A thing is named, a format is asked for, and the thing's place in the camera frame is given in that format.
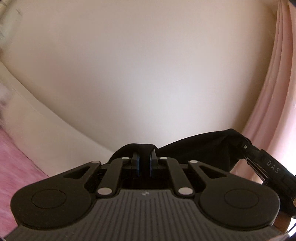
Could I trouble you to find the pink curtain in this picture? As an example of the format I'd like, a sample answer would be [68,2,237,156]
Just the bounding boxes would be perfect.
[242,1,295,174]

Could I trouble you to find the cream quilted mattress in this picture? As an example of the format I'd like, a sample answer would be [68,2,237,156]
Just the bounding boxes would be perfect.
[1,64,113,176]

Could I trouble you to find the black garment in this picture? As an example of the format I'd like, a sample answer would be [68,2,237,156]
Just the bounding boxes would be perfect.
[107,128,251,172]

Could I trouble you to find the pink floral blanket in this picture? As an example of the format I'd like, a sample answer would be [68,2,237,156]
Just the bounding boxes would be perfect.
[1,129,48,237]

